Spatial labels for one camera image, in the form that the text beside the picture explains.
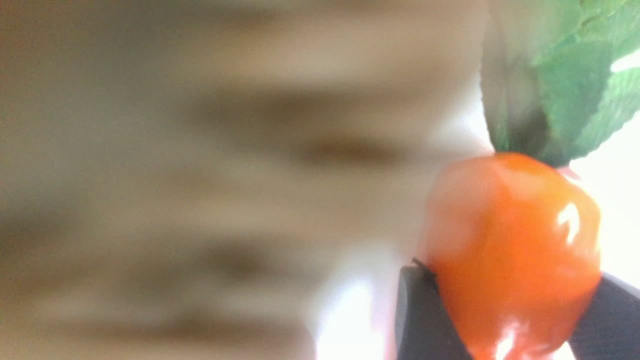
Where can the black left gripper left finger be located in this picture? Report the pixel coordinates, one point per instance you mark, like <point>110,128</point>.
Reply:
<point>423,327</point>

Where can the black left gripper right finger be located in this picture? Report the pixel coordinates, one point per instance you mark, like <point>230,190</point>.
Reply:
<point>610,327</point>

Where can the orange toy carrot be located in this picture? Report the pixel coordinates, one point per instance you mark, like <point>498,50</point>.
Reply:
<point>512,241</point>

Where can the woven rattan basket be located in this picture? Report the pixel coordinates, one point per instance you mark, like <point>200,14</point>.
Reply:
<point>222,179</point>

